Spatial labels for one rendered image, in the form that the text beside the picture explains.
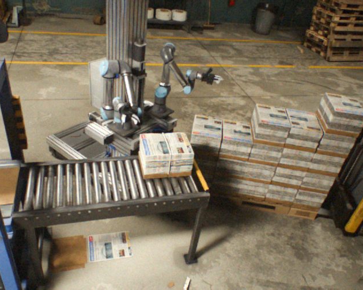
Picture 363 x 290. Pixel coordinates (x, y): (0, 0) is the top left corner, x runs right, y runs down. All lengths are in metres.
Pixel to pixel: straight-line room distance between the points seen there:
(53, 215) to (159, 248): 1.14
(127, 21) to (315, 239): 2.72
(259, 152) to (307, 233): 1.02
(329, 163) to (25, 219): 2.61
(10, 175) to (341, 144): 2.75
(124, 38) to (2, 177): 1.44
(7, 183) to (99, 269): 1.03
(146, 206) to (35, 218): 0.73
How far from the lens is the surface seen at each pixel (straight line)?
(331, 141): 3.23
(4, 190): 2.54
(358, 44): 9.54
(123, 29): 2.91
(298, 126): 3.13
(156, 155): 2.38
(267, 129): 3.05
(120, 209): 2.34
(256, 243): 3.35
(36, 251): 2.61
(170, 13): 8.89
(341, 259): 3.63
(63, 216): 2.34
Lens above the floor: 2.47
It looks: 35 degrees down
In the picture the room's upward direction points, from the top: 9 degrees clockwise
